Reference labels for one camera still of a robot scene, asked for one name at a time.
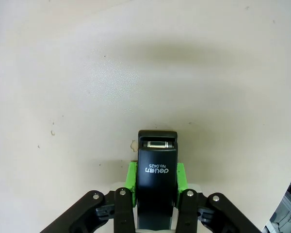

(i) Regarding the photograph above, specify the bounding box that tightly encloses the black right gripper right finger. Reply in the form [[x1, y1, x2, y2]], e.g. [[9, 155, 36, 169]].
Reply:
[[175, 162, 261, 233]]

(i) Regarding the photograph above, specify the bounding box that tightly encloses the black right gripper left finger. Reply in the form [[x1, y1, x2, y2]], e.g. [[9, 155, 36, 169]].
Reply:
[[40, 162, 139, 233]]

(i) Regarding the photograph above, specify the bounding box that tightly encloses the black deli stapler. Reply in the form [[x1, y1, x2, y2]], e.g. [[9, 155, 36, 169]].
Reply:
[[137, 130, 179, 230]]

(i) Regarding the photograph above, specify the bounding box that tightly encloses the aluminium frame profile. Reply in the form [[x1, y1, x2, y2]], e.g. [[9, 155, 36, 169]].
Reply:
[[280, 194, 291, 220]]

